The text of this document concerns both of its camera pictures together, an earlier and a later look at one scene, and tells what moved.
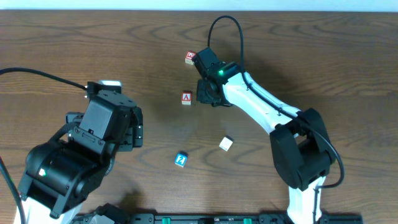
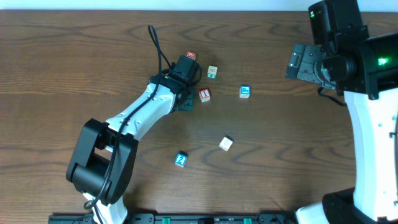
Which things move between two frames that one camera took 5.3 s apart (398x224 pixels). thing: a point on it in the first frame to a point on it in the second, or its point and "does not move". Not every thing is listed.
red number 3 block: [189, 55] does not move
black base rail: [185, 218] does not move
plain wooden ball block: [226, 142] does not move
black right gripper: [203, 92] to [302, 62]
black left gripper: [137, 130] to [188, 101]
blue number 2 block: [181, 158] does not move
